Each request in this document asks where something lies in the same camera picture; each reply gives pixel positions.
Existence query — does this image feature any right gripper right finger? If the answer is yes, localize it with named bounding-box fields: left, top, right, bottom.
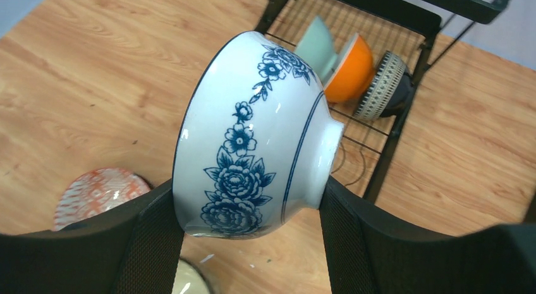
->
left=319, top=178, right=535, bottom=293

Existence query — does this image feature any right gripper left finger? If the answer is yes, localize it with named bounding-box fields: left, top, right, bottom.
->
left=1, top=181, right=184, bottom=293

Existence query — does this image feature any brown cream glazed bowl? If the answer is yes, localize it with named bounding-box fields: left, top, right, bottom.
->
left=172, top=258, right=214, bottom=294

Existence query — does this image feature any blue floral bowl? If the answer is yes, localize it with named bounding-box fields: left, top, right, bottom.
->
left=172, top=31, right=344, bottom=240

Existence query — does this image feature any black cream patterned bowl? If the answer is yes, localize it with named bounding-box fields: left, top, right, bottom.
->
left=354, top=51, right=412, bottom=121

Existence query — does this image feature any white orange bowl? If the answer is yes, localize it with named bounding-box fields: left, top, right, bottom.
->
left=324, top=32, right=375, bottom=103

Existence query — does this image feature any pale green bowl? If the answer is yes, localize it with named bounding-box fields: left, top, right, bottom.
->
left=294, top=16, right=338, bottom=85

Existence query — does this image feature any black wire dish rack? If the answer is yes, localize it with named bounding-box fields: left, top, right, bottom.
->
left=253, top=0, right=518, bottom=205

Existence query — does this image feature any red patterned bowl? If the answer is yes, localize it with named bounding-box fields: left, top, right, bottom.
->
left=53, top=168, right=151, bottom=231

